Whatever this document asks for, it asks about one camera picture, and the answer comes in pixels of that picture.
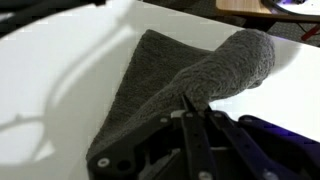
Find red black clamp handle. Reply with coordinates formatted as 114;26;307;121
301;23;320;42

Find grey towel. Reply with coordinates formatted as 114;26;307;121
85;27;277;165

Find wooden base board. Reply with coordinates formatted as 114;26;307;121
215;0;320;24

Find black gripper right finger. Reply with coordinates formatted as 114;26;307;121
205;110;320;180

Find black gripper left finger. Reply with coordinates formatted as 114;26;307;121
86;94;218;180

